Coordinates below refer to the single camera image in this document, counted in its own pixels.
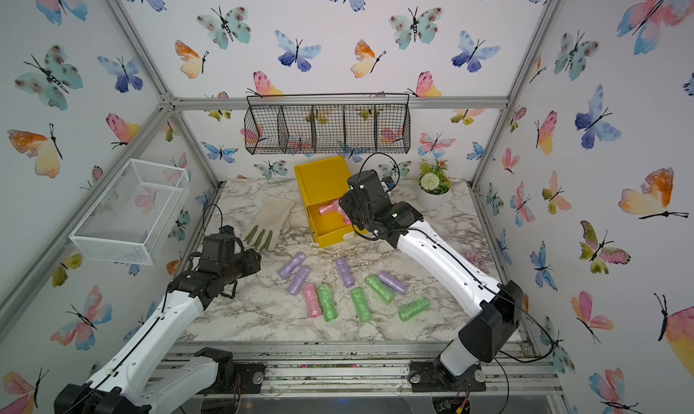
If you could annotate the black wire wall basket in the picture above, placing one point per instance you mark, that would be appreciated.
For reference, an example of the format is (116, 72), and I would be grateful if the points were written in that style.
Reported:
(316, 124)

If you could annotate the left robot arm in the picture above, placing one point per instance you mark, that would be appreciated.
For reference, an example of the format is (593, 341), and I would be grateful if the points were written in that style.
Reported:
(122, 385)

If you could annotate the purple bag roll middle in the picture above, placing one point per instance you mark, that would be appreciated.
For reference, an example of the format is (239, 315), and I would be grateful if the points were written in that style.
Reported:
(345, 272)

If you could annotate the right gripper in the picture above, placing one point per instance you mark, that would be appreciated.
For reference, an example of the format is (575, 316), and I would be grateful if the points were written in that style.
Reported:
(346, 202)

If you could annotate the white mesh wall basket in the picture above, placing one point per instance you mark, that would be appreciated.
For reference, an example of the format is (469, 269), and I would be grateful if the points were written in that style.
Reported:
(132, 214)

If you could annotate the purple bag roll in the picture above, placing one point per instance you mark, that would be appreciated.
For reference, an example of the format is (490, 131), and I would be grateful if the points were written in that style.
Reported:
(393, 283)
(290, 267)
(299, 280)
(345, 272)

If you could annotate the white green work glove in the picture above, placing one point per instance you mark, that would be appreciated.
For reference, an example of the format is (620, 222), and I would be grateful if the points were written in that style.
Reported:
(264, 230)

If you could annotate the green bag roll left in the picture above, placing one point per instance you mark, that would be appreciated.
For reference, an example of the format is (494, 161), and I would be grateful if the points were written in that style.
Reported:
(326, 300)

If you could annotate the potted artificial plant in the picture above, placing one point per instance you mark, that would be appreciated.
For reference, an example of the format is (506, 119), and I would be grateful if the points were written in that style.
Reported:
(434, 183)

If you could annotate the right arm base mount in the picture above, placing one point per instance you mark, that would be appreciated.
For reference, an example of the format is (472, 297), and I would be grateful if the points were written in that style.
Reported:
(433, 377)

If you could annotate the purple bag roll lower left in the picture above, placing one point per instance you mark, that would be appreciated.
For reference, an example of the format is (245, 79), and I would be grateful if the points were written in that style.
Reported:
(299, 280)

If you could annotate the green bag roll upper right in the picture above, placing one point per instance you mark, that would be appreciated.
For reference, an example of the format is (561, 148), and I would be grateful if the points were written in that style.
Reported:
(384, 293)

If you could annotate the purple bag roll right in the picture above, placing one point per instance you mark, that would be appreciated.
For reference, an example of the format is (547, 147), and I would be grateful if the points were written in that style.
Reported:
(393, 283)

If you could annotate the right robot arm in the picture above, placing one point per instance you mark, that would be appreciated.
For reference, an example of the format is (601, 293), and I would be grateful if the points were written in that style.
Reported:
(495, 309)

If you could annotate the purple bag roll upper left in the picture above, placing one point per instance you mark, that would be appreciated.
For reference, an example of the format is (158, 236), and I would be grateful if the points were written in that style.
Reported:
(290, 267)

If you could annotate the green bag roll far right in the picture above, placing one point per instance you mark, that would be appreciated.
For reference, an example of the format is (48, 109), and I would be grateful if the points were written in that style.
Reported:
(416, 307)

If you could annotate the green bag roll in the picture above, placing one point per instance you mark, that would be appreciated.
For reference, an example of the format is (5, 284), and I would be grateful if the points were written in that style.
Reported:
(361, 305)
(416, 307)
(326, 300)
(384, 293)

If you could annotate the yellow drawer cabinet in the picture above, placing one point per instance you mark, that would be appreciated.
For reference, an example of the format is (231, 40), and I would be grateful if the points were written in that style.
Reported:
(320, 182)

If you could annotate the green bag roll middle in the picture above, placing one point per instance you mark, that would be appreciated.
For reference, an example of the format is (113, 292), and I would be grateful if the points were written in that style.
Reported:
(361, 305)

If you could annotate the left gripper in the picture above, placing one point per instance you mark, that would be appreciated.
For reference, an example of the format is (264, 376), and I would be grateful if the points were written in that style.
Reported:
(253, 262)

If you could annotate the pink coral ornament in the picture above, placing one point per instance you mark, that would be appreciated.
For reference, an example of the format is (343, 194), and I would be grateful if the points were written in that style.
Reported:
(478, 260)

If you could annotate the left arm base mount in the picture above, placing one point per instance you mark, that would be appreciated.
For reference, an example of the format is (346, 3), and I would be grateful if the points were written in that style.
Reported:
(233, 377)

